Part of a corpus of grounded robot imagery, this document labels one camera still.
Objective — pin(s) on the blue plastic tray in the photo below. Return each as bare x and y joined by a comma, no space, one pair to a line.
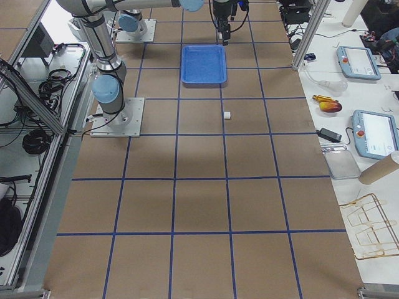
203,65

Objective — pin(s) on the brass cylinder tool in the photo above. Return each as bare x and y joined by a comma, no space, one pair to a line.
321,98

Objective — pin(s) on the clear plastic lidded box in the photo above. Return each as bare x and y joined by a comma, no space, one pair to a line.
342,165

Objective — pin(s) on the teach pendant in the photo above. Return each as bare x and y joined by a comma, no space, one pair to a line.
357,63
375,134

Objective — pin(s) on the aluminium frame post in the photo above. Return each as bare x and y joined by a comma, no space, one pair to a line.
309,33

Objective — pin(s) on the far teach pendant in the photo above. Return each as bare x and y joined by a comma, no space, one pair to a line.
357,63

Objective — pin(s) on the cardboard tube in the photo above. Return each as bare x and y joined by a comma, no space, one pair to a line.
380,169

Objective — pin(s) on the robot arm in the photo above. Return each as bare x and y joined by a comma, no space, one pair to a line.
131,21
90,15

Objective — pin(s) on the brass wire rack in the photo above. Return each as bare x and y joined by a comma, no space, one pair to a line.
371,232

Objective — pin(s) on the near teach pendant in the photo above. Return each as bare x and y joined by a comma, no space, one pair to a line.
375,134

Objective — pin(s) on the mango fruit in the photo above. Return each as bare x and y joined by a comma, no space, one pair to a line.
330,106

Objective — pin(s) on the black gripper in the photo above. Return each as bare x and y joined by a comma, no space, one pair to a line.
222,10

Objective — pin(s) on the black power adapter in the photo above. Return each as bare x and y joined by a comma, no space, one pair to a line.
329,135

